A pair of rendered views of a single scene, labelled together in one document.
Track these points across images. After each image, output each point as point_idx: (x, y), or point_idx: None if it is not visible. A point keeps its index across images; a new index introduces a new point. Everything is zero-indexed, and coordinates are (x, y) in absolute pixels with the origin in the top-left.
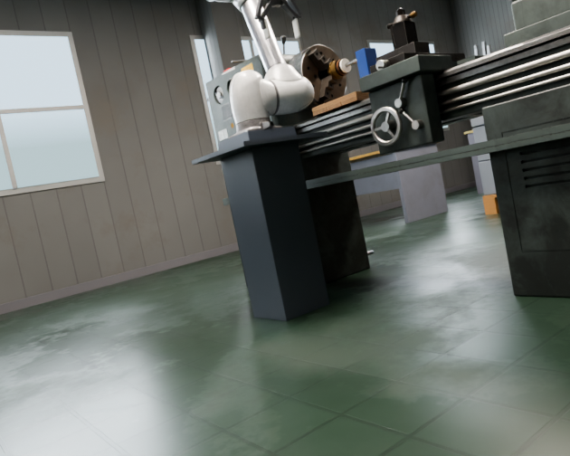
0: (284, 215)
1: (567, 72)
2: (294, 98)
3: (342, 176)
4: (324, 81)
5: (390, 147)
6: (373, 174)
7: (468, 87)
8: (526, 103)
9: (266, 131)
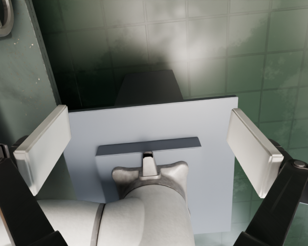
0: (155, 97)
1: None
2: (59, 202)
3: (57, 99)
4: None
5: (1, 10)
6: (42, 39)
7: None
8: None
9: (161, 148)
